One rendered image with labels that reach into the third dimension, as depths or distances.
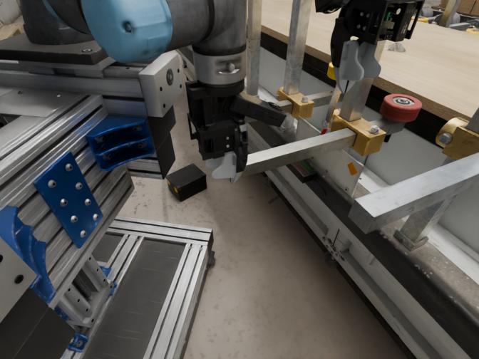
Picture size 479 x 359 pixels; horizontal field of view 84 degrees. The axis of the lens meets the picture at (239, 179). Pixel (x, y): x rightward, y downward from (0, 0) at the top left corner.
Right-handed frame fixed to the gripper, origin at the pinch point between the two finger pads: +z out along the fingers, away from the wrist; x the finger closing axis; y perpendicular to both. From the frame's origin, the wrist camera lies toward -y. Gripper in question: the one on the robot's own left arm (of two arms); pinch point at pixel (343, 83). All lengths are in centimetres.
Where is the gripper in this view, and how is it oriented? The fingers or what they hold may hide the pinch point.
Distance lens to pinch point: 54.9
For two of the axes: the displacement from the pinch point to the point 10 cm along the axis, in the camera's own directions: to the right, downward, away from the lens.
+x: 9.1, -2.7, 3.1
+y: 4.1, 6.0, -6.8
